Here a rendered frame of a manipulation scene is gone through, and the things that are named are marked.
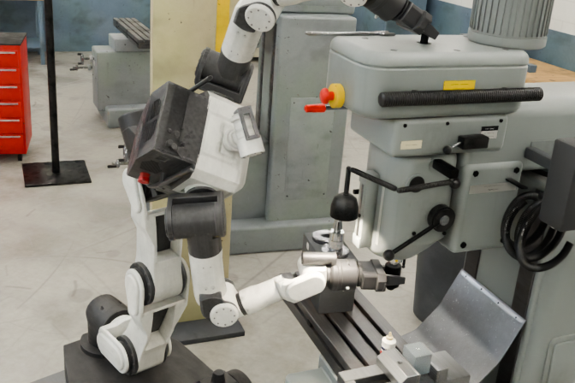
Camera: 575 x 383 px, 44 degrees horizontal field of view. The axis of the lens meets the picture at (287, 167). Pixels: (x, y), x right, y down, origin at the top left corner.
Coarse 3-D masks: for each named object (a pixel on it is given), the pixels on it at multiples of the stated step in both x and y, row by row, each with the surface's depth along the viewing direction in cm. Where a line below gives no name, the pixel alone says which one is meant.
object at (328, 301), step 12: (312, 240) 236; (324, 240) 234; (336, 252) 226; (348, 252) 227; (324, 288) 226; (312, 300) 234; (324, 300) 227; (336, 300) 228; (348, 300) 230; (324, 312) 229
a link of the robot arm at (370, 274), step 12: (348, 264) 196; (360, 264) 198; (372, 264) 200; (348, 276) 194; (360, 276) 195; (372, 276) 195; (384, 276) 194; (348, 288) 195; (372, 288) 196; (384, 288) 194
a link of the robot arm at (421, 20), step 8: (392, 0) 165; (400, 0) 166; (408, 0) 170; (384, 8) 166; (392, 8) 166; (400, 8) 167; (408, 8) 168; (416, 8) 168; (376, 16) 170; (384, 16) 169; (392, 16) 168; (400, 16) 169; (408, 16) 168; (416, 16) 169; (424, 16) 168; (400, 24) 175; (408, 24) 169; (416, 24) 170; (424, 24) 169; (416, 32) 170
